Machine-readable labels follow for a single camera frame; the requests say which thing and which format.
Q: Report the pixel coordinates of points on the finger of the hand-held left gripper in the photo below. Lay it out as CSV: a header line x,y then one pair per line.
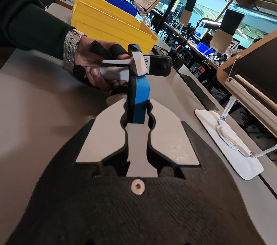
x,y
116,101
138,61

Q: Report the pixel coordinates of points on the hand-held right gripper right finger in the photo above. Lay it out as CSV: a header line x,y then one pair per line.
x,y
173,141

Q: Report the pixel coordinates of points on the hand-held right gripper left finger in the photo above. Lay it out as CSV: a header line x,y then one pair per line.
x,y
101,141

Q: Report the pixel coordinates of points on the blue foam block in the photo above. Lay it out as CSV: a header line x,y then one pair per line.
x,y
141,98

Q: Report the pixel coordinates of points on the yellow plastic bin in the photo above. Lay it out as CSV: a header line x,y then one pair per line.
x,y
108,26

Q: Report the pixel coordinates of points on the person's left forearm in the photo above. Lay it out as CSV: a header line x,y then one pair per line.
x,y
32,22

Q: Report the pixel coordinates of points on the grey desk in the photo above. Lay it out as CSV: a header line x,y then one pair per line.
x,y
43,108

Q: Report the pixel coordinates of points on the person's left hand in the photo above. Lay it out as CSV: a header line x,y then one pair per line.
x,y
82,57

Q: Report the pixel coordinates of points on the flat black device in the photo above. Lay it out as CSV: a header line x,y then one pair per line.
x,y
160,50

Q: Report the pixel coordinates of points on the black charger box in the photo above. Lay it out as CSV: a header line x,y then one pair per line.
x,y
185,57
173,54

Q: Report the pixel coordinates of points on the black steel pole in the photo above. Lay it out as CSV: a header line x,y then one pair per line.
x,y
173,0

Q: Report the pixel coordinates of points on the light bar on stand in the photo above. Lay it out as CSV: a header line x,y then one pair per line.
x,y
211,25

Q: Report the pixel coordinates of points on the silver mesh wristwatch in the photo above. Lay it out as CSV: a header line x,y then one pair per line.
x,y
70,48

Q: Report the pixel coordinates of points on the black and beige panel board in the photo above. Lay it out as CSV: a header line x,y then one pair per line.
x,y
232,20
190,2

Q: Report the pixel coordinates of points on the black board on white stand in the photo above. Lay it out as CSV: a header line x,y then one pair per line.
x,y
259,72

